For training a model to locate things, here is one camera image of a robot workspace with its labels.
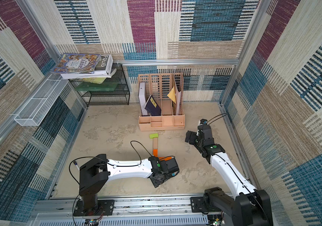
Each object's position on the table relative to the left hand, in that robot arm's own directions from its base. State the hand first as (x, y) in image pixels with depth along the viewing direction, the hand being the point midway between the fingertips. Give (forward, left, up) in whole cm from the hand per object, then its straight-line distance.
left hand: (168, 179), depth 81 cm
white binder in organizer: (+48, +16, +17) cm, 54 cm away
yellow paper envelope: (+44, -3, +24) cm, 51 cm away
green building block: (+30, +9, -2) cm, 32 cm away
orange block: (+17, +8, 0) cm, 18 cm away
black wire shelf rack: (+60, +40, +15) cm, 74 cm away
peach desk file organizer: (+66, -2, +11) cm, 67 cm away
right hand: (+22, -15, +14) cm, 30 cm away
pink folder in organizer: (+41, -7, +26) cm, 49 cm away
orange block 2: (+6, +2, +15) cm, 16 cm away
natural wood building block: (+23, +8, 0) cm, 25 cm away
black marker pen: (+11, +57, -1) cm, 58 cm away
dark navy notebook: (+48, +11, +10) cm, 50 cm away
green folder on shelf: (+53, +42, +25) cm, 72 cm away
